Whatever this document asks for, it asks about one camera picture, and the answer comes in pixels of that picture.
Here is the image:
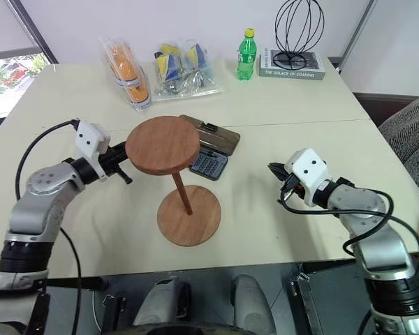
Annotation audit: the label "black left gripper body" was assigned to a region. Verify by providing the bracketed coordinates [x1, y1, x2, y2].
[97, 145, 133, 186]

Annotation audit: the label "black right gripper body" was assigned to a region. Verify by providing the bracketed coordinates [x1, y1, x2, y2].
[278, 170, 305, 202]

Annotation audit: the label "round wooden stand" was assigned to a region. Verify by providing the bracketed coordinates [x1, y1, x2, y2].
[124, 117, 223, 248]

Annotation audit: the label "clear bag of orange items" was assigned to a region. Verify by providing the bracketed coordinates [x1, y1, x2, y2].
[98, 34, 151, 114]

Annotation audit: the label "clear bag, blue yellow items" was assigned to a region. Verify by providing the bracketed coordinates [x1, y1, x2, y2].
[149, 40, 226, 103]

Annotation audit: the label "grey hardcover book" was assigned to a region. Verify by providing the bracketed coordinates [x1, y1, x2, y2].
[258, 47, 327, 82]

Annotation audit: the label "green plastic soda bottle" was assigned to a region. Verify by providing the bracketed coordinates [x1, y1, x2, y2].
[235, 28, 258, 82]

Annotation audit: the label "dark grey rounded shape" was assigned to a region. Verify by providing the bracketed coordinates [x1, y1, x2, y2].
[231, 274, 277, 329]
[131, 275, 191, 329]

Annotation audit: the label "black bar under table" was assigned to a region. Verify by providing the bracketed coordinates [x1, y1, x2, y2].
[45, 276, 105, 292]

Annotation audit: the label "person's grey patterned garment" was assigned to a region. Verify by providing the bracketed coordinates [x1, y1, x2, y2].
[378, 89, 419, 214]

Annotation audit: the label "grey metal pole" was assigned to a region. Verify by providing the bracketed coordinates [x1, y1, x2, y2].
[337, 0, 377, 74]

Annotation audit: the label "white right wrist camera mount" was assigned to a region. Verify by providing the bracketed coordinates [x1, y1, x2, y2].
[285, 148, 331, 207]

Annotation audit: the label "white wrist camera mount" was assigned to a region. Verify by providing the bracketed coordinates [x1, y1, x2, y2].
[285, 148, 331, 207]
[74, 120, 111, 181]

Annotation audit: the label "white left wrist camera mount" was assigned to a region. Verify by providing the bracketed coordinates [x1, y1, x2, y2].
[74, 120, 111, 181]

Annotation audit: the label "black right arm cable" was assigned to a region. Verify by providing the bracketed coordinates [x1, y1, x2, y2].
[277, 181, 419, 269]

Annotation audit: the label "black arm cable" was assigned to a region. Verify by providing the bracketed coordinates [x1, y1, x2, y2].
[277, 181, 419, 269]
[15, 119, 83, 335]

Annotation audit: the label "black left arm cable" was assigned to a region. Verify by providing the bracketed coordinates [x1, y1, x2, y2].
[15, 119, 83, 335]

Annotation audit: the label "black wire sculpture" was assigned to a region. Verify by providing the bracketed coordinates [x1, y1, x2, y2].
[272, 0, 326, 71]

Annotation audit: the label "dark window frame post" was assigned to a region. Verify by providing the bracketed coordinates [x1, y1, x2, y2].
[8, 0, 60, 66]

